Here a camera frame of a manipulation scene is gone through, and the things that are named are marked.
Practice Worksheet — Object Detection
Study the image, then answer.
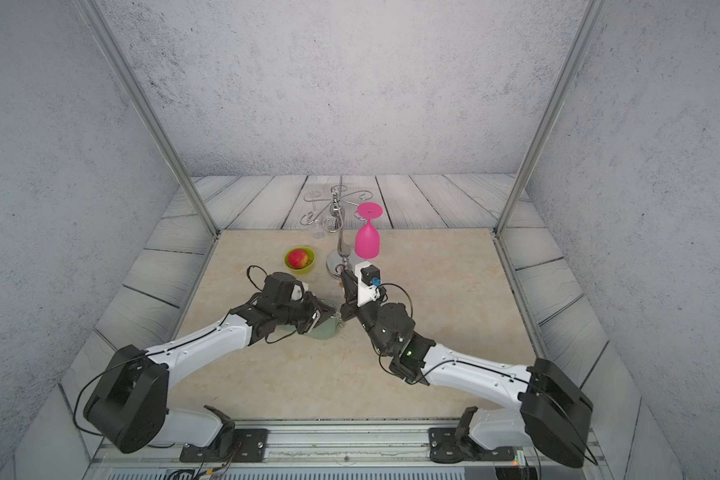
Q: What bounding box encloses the right aluminium frame post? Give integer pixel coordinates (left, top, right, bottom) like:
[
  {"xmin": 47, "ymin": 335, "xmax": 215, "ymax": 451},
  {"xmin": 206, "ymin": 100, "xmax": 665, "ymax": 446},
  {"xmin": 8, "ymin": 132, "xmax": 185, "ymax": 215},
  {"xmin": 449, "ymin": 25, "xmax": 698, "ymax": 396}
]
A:
[{"xmin": 494, "ymin": 0, "xmax": 607, "ymax": 237}]

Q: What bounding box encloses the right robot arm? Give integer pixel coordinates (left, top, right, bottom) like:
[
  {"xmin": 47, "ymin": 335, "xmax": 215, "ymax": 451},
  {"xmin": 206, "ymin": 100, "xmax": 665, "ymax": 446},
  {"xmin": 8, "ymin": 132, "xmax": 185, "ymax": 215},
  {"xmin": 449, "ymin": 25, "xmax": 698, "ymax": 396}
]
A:
[{"xmin": 340, "ymin": 262, "xmax": 596, "ymax": 469}]

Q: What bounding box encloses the clear hanging glass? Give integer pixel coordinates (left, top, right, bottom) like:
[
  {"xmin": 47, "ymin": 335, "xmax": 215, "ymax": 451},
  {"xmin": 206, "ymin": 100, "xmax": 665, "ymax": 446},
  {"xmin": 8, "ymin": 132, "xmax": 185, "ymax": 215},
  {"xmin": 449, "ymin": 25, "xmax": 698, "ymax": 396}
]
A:
[{"xmin": 310, "ymin": 201, "xmax": 327, "ymax": 239}]

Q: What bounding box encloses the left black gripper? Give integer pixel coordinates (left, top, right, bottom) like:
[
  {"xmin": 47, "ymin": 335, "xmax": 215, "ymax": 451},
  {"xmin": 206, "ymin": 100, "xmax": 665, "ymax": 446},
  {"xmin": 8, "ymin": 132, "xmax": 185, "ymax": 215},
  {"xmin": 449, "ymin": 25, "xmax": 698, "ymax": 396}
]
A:
[{"xmin": 273, "ymin": 291, "xmax": 337, "ymax": 334}]

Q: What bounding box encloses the green bowl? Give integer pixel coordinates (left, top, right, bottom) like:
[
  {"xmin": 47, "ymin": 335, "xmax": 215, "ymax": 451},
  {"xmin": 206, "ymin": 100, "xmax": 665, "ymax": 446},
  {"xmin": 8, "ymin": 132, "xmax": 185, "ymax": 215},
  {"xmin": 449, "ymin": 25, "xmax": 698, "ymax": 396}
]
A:
[{"xmin": 284, "ymin": 246, "xmax": 315, "ymax": 274}]

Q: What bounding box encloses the pink wine glass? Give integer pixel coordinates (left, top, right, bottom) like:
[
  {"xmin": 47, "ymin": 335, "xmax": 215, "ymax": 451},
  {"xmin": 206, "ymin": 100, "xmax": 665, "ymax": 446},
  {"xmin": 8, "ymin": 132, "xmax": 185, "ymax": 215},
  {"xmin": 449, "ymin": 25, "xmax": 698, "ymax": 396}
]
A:
[{"xmin": 355, "ymin": 202, "xmax": 384, "ymax": 260}]

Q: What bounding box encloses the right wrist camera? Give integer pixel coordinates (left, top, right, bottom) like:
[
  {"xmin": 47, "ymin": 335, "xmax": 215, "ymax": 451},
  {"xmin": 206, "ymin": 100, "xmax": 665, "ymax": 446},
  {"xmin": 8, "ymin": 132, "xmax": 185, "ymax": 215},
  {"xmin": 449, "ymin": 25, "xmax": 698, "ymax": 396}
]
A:
[{"xmin": 354, "ymin": 261, "xmax": 382, "ymax": 307}]

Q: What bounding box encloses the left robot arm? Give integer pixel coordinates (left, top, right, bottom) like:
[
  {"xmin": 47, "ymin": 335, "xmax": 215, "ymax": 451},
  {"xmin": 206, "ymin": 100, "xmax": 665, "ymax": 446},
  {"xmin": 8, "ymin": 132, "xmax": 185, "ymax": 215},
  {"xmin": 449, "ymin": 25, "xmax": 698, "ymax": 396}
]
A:
[{"xmin": 76, "ymin": 272, "xmax": 336, "ymax": 461}]

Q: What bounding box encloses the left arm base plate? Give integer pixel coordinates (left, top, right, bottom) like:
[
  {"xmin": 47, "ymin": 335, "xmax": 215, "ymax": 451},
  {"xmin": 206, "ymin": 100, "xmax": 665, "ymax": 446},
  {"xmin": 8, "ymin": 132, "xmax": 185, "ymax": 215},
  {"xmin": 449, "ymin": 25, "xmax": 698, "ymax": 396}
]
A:
[{"xmin": 179, "ymin": 426, "xmax": 269, "ymax": 463}]

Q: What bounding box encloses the aluminium frame post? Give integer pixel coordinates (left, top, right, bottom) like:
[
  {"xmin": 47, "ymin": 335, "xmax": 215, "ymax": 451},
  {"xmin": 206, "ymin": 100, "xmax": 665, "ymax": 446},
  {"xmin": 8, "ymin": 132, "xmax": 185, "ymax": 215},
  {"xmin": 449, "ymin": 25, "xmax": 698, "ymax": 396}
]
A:
[
  {"xmin": 494, "ymin": 0, "xmax": 607, "ymax": 237},
  {"xmin": 74, "ymin": 0, "xmax": 221, "ymax": 240}
]

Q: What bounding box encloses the red apple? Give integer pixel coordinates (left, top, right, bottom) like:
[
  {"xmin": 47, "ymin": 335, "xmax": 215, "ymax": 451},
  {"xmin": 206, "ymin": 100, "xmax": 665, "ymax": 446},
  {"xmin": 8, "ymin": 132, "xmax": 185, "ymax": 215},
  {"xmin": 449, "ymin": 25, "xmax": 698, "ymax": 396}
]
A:
[{"xmin": 287, "ymin": 248, "xmax": 311, "ymax": 270}]

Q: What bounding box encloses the left aluminium frame post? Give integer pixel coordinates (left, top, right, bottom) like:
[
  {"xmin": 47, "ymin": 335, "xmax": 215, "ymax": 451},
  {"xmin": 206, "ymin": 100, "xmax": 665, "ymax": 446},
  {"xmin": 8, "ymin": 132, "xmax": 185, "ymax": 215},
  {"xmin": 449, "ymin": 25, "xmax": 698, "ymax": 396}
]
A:
[{"xmin": 74, "ymin": 0, "xmax": 221, "ymax": 240}]

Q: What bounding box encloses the silver glass holder stand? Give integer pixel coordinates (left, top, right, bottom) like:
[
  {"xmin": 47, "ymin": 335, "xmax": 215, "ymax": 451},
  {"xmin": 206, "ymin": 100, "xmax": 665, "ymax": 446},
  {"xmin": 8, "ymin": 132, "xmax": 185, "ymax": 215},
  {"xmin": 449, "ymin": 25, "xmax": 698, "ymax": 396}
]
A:
[{"xmin": 299, "ymin": 178, "xmax": 373, "ymax": 279}]

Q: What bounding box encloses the green fabric pouch bag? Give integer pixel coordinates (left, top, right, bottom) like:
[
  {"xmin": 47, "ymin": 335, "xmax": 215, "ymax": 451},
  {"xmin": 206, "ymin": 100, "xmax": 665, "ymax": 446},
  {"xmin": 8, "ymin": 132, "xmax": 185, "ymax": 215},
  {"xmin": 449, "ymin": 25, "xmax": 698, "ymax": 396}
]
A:
[{"xmin": 292, "ymin": 291, "xmax": 339, "ymax": 340}]

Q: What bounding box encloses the brown white plush keychain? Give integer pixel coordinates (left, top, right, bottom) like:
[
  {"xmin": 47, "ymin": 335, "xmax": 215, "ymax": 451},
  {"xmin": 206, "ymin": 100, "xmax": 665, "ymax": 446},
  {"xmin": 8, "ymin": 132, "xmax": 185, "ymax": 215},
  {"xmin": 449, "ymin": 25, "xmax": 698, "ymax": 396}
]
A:
[{"xmin": 334, "ymin": 305, "xmax": 347, "ymax": 325}]

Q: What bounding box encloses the aluminium mounting rail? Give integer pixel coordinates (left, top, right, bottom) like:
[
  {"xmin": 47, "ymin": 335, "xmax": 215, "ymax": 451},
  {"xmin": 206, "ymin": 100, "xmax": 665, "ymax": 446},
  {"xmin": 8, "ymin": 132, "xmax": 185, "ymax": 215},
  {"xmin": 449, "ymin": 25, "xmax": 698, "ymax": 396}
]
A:
[{"xmin": 85, "ymin": 419, "xmax": 613, "ymax": 479}]

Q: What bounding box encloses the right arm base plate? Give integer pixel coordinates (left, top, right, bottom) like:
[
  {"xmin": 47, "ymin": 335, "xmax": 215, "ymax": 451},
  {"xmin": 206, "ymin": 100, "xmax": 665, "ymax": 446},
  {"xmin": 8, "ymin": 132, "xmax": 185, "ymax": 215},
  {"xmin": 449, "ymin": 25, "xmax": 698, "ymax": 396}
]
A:
[{"xmin": 428, "ymin": 427, "xmax": 516, "ymax": 464}]

